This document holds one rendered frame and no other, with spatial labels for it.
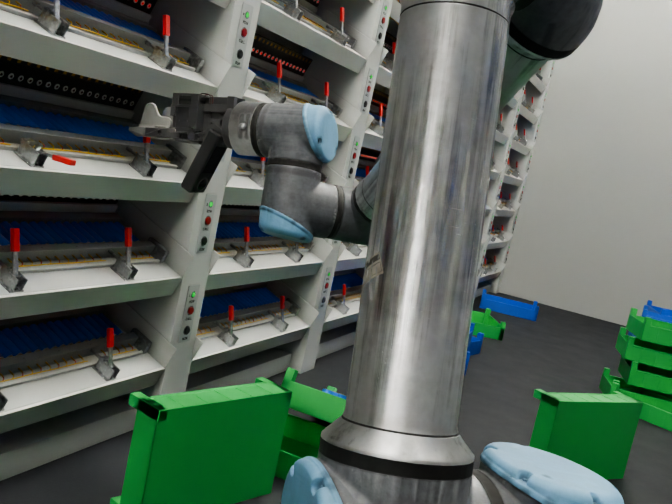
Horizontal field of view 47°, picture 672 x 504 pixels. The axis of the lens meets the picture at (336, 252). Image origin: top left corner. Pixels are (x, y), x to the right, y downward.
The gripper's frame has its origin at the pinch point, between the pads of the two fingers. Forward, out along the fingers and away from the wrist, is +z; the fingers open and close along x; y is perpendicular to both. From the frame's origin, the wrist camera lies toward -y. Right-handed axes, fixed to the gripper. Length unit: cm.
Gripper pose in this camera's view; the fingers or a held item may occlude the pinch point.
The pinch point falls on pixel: (141, 134)
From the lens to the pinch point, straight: 144.9
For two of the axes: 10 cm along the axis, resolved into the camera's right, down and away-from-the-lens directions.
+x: -3.9, 0.3, -9.2
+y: 0.9, -9.9, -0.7
